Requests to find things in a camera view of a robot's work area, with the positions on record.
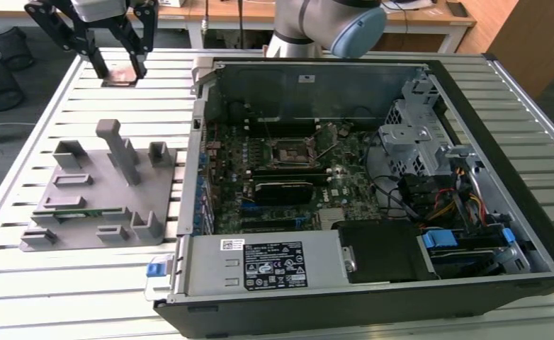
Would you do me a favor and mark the blue disk carrier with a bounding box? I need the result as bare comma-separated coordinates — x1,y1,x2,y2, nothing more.
420,228,515,253

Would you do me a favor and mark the black open PC case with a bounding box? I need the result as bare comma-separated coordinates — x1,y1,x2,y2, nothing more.
152,55,554,337

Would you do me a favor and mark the green motherboard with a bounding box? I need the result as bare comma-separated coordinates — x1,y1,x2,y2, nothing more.
200,120,387,237

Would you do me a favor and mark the wooden desk white frame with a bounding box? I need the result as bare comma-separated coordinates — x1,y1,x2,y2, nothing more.
187,0,476,54
0,0,191,29

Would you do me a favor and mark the orange yellow wire bundle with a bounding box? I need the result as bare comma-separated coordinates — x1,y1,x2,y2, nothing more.
420,166,491,227

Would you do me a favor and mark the black plastic shroud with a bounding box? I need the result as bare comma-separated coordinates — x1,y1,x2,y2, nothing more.
335,219,438,285

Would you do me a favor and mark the metal socket cover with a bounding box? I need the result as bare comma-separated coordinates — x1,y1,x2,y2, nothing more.
308,122,343,157

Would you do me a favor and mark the black graphics card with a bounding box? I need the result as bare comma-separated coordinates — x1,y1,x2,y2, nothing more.
252,181,315,207

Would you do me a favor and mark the black RAM slot bank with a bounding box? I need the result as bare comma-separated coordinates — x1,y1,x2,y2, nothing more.
251,166,332,185
243,118,320,137

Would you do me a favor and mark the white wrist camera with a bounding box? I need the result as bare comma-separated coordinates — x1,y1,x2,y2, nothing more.
71,0,129,22

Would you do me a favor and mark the green RAM stick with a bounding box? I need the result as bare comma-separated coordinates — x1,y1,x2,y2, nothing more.
53,208,127,217

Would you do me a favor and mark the grey parts rack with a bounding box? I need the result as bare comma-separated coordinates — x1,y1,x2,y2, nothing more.
19,118,179,253

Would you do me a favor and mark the silver metal drive cage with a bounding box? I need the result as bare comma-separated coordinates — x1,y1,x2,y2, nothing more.
378,79,479,178

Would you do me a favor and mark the brown wooden cabinet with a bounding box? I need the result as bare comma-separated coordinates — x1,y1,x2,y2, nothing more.
458,0,554,100

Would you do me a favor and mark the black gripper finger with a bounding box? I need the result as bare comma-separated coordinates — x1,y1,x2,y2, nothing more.
108,0,160,79
24,0,111,79

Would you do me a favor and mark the black flat phone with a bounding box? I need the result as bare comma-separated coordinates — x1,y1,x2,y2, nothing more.
446,1,470,17

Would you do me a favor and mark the CPU socket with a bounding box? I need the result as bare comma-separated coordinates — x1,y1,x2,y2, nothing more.
267,137,316,167

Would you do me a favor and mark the blue plastic case latch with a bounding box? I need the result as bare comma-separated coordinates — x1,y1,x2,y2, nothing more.
147,256,169,278

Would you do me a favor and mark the CPU silver top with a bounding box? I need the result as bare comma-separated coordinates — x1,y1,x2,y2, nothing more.
101,69,141,88

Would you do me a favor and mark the silver chipset heatsink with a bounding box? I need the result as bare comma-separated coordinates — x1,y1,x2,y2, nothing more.
318,208,344,227

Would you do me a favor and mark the silver power supply black label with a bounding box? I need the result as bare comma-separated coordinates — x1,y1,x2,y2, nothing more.
181,229,348,297

